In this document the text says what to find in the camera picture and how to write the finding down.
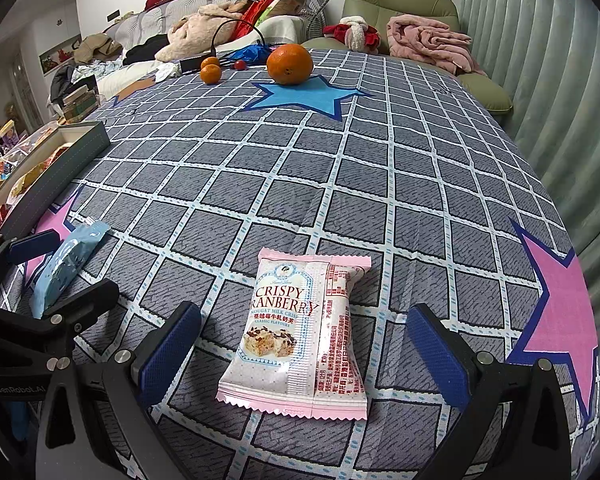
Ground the pink fluffy coat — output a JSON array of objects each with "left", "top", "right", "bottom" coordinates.
[{"left": 154, "top": 1, "right": 247, "bottom": 64}]

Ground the black cable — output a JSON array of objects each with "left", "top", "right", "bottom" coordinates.
[{"left": 209, "top": 16, "right": 267, "bottom": 62}]

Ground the grey checked star cloth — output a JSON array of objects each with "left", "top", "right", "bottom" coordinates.
[{"left": 0, "top": 47, "right": 600, "bottom": 480}]

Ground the white pink nougat packet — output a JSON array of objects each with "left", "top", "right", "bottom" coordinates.
[{"left": 216, "top": 247, "right": 372, "bottom": 422}]

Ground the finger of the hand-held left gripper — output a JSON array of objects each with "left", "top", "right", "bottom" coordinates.
[
  {"left": 7, "top": 230, "right": 77, "bottom": 267},
  {"left": 45, "top": 280, "right": 121, "bottom": 332}
]

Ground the wall picture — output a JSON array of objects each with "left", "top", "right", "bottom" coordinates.
[{"left": 38, "top": 34, "right": 82, "bottom": 74}]

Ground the pile of assorted snack packets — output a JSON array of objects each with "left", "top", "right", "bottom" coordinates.
[{"left": 0, "top": 119, "right": 61, "bottom": 201}]

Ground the grey box with cream interior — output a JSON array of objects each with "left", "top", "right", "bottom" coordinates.
[{"left": 0, "top": 120, "right": 112, "bottom": 242}]

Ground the grey striped sofa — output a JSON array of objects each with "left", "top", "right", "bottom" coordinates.
[{"left": 74, "top": 0, "right": 327, "bottom": 97}]

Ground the red white plush toy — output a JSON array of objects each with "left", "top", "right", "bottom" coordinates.
[{"left": 323, "top": 15, "right": 382, "bottom": 54}]

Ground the blue plastic bag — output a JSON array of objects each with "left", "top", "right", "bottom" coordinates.
[{"left": 224, "top": 44, "right": 274, "bottom": 64}]

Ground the pink folded blanket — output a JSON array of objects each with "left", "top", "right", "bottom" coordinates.
[{"left": 385, "top": 14, "right": 487, "bottom": 77}]

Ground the green armchair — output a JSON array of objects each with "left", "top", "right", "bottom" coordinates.
[{"left": 299, "top": 0, "right": 514, "bottom": 117}]

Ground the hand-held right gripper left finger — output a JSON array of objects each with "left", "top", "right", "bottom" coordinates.
[{"left": 35, "top": 301, "right": 203, "bottom": 480}]

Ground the large orange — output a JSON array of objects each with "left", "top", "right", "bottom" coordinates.
[{"left": 266, "top": 43, "right": 315, "bottom": 86}]

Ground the light blue snack packet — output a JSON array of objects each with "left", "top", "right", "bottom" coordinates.
[{"left": 29, "top": 221, "right": 112, "bottom": 319}]

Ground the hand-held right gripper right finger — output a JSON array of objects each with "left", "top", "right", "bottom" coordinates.
[{"left": 407, "top": 303, "right": 573, "bottom": 480}]

